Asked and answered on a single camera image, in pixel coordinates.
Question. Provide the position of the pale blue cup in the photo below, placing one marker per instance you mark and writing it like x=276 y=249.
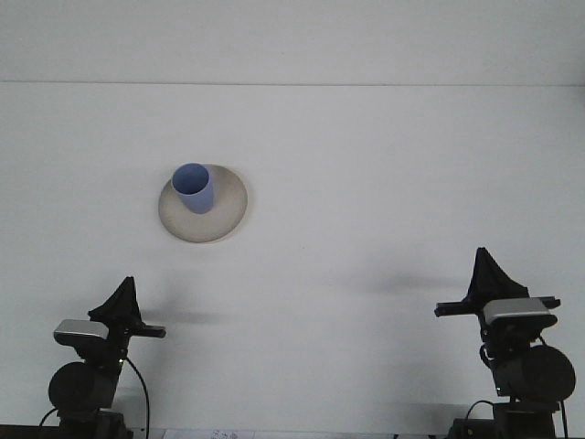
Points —
x=196 y=194

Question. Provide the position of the pale round plate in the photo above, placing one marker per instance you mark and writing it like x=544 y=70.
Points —
x=219 y=219

